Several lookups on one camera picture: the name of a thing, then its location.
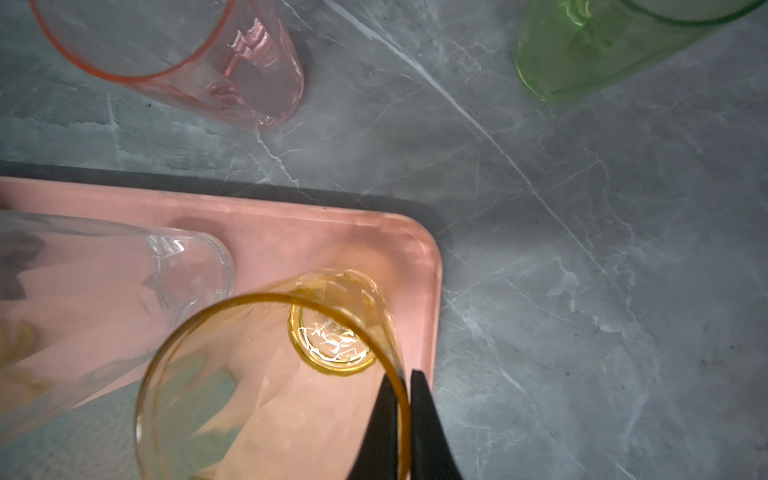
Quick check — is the pink plastic tray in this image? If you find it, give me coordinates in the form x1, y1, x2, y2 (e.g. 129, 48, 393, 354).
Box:
0, 175, 444, 480

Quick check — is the green short glass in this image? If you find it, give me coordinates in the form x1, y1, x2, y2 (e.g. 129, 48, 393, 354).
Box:
514, 0, 764, 103

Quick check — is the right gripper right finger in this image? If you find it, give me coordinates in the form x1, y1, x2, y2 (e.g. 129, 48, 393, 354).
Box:
410, 370, 463, 480

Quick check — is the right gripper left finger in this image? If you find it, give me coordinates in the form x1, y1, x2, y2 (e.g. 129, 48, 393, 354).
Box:
347, 375, 399, 480

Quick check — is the yellow short glass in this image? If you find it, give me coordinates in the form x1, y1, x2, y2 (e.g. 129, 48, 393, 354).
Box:
135, 269, 411, 479

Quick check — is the pink short glass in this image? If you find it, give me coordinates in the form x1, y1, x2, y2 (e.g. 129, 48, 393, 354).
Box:
30, 1, 305, 129

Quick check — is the clear tall glass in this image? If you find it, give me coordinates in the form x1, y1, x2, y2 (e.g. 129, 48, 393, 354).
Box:
1, 210, 235, 441

